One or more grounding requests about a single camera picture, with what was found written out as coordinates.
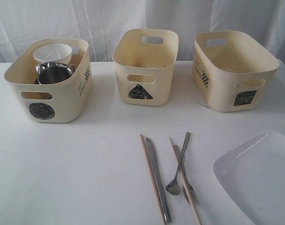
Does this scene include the wooden chopstick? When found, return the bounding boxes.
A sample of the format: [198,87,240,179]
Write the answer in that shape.
[169,136,203,225]
[140,134,167,225]

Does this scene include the white ceramic bowl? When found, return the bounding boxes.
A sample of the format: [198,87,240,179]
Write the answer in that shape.
[33,44,72,64]

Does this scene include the stainless steel table knife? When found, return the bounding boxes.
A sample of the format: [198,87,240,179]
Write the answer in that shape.
[145,137,172,224]

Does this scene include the cream bin with triangle mark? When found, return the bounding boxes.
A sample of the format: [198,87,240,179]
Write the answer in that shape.
[112,29,179,106]

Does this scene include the left wooden chopstick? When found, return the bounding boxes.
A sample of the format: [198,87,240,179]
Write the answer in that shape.
[140,134,167,225]

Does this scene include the cream bin with square mark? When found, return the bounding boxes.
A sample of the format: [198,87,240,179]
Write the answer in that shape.
[193,30,280,112]

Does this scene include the right wooden chopstick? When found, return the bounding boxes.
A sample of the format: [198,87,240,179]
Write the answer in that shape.
[169,136,203,225]

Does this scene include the stainless steel fork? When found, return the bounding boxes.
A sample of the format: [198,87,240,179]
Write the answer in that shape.
[173,145,199,204]

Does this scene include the white curtain backdrop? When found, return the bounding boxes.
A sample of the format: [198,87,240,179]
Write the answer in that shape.
[0,0,285,64]

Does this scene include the cream bin with circle mark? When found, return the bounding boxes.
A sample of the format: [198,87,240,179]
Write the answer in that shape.
[4,38,92,123]

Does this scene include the steel mug with wire handle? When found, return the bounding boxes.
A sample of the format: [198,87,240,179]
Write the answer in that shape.
[36,62,75,84]

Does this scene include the white rectangular plate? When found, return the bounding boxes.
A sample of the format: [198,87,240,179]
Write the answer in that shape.
[212,130,285,225]

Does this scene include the long stainless steel spoon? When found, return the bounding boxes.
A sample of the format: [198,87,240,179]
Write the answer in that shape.
[165,132,191,195]

